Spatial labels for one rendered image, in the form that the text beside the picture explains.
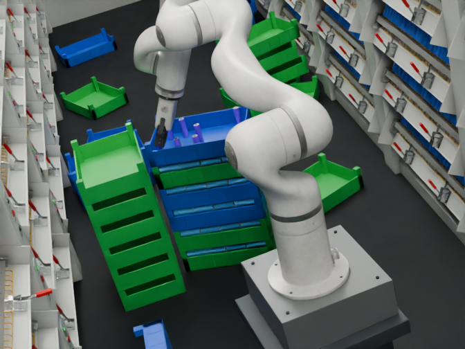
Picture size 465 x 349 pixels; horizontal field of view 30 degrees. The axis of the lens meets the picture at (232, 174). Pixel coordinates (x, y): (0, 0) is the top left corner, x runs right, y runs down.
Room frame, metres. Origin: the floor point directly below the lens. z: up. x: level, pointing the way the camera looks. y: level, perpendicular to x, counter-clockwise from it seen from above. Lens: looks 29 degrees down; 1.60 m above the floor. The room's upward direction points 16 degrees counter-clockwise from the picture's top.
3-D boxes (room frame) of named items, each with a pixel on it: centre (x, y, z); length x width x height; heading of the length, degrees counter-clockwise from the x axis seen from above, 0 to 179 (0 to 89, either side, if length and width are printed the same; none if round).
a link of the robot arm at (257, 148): (1.62, -0.09, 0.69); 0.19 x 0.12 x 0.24; 105
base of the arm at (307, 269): (1.63, -0.11, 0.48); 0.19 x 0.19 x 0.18
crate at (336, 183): (2.56, -0.25, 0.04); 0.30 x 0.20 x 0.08; 119
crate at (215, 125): (2.40, 0.06, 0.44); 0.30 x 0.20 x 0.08; 76
